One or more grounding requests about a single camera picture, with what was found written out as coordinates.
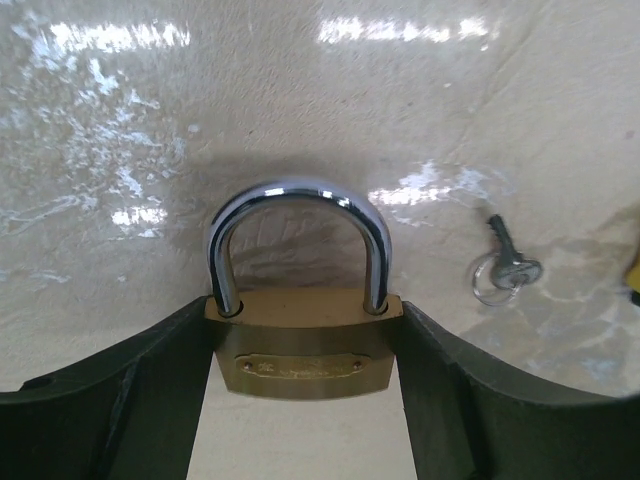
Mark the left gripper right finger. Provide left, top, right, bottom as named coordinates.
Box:
left=393, top=302, right=639, bottom=479

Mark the silver key bunch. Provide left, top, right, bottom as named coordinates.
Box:
left=471, top=214, right=543, bottom=307

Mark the yellow padlock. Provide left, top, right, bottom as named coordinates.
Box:
left=625, top=252, right=640, bottom=307

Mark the brass padlock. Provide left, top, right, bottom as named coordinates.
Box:
left=204, top=177, right=403, bottom=401

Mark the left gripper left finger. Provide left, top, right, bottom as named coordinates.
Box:
left=1, top=297, right=219, bottom=479

